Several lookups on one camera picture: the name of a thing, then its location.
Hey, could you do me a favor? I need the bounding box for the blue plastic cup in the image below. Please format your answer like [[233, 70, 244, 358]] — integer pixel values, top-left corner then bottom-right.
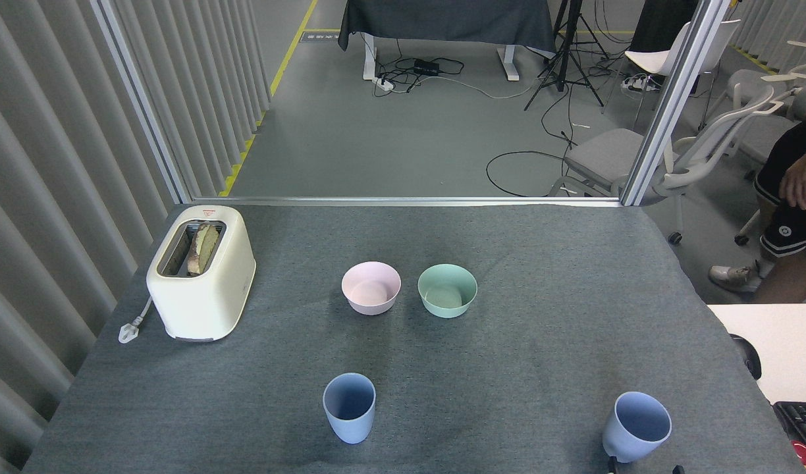
[[322, 373, 377, 444], [601, 392, 673, 463]]

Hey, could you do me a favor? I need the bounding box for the person's right hand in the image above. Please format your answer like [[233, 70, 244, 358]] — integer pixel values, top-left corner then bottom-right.
[[778, 137, 806, 211]]

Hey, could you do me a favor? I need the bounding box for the black computer mouse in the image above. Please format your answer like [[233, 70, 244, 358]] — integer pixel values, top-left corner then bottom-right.
[[729, 334, 763, 381]]

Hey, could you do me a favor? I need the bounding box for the black keyboard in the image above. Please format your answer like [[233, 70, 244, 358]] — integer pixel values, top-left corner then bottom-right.
[[772, 400, 806, 456]]

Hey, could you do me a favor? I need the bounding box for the grey table cloth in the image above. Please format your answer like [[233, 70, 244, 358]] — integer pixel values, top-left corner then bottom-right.
[[22, 204, 806, 474]]

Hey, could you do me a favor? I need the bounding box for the white desk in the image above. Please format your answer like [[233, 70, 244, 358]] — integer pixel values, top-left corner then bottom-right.
[[706, 303, 806, 406]]

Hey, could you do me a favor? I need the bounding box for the green bowl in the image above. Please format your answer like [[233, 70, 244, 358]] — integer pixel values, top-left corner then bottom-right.
[[417, 264, 478, 319]]

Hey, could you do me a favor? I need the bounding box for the person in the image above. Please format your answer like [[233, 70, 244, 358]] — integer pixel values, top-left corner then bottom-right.
[[708, 99, 806, 305]]

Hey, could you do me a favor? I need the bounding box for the pink bowl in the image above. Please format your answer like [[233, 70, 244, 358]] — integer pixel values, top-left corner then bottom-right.
[[341, 261, 402, 316]]

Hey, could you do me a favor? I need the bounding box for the grey office chair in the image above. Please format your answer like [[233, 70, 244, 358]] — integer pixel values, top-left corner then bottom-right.
[[726, 41, 806, 126], [549, 84, 783, 246], [734, 84, 806, 246]]

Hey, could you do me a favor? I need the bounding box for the white plastic chair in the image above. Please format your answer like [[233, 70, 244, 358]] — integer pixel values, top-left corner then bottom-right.
[[624, 20, 741, 130]]

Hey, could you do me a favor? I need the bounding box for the black tripod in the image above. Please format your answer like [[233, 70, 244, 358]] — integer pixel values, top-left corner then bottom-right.
[[524, 0, 612, 112]]

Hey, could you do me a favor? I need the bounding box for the cream toaster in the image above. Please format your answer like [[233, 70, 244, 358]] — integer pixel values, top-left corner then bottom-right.
[[146, 205, 257, 342]]

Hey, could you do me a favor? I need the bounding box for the bread slice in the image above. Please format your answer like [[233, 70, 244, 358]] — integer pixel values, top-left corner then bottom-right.
[[186, 223, 221, 276]]

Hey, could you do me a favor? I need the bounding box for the dark cloth covered table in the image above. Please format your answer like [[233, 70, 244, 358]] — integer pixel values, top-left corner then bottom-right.
[[337, 0, 558, 83]]

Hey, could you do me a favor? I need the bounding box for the black looped floor cable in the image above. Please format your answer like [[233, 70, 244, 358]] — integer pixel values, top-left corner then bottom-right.
[[486, 151, 570, 198]]

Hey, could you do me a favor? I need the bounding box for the silver frame rail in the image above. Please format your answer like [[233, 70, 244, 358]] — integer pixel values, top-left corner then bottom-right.
[[192, 196, 622, 209]]

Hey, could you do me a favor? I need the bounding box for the silver frame post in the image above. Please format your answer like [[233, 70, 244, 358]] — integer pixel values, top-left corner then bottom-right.
[[620, 0, 734, 207], [90, 0, 194, 204]]

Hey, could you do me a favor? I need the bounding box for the white toaster plug cable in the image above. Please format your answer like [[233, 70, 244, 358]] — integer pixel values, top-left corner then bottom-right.
[[118, 296, 155, 344]]

